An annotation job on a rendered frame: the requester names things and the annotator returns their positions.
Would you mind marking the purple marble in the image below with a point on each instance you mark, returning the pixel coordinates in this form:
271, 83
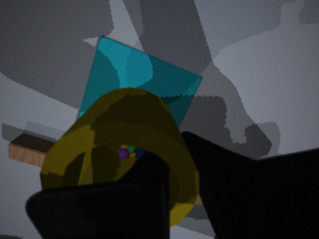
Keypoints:
123, 153

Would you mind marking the brown wooden bar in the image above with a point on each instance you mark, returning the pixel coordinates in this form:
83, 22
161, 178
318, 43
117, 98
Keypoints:
32, 150

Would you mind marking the green marble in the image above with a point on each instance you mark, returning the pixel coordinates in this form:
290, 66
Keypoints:
132, 149

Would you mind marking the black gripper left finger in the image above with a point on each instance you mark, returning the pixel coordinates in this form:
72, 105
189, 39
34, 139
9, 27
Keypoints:
138, 201

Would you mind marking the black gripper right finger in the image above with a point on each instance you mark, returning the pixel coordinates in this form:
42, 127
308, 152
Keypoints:
234, 188

